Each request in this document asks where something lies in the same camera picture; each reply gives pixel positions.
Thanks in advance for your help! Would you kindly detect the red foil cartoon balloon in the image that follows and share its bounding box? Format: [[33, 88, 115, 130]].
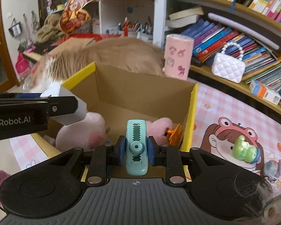
[[59, 0, 94, 34]]

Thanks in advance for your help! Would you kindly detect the green frog toy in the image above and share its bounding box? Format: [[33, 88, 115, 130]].
[[232, 135, 261, 164]]

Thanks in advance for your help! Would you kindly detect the pink plush chick toy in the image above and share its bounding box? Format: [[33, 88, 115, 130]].
[[146, 117, 183, 147]]

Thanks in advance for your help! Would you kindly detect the teal correction tape dispenser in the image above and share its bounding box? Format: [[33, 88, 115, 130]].
[[125, 119, 148, 176]]

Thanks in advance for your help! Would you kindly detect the purple grey toy truck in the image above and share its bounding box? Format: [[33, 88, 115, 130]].
[[263, 160, 281, 183]]

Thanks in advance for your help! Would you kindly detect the pink plush pig toy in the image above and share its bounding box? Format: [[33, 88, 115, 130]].
[[55, 112, 110, 152]]

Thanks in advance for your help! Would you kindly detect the pink checkered tablecloth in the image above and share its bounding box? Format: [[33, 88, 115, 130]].
[[9, 77, 281, 193]]

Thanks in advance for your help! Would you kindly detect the orange and blue small box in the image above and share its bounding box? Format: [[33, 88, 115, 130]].
[[249, 80, 281, 105]]

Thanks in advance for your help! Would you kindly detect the pink cartoon cup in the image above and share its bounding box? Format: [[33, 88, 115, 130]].
[[163, 34, 194, 81]]

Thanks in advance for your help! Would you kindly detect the orange and white cat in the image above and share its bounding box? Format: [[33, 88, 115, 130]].
[[24, 37, 164, 92]]

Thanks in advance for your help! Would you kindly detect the yellow cardboard box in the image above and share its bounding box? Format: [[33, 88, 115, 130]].
[[30, 61, 199, 182]]

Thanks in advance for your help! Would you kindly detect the white quilted pearl handbag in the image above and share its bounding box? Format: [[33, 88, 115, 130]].
[[212, 42, 246, 83]]

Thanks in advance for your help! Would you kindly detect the olive green blanket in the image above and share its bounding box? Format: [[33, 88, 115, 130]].
[[35, 13, 65, 43]]

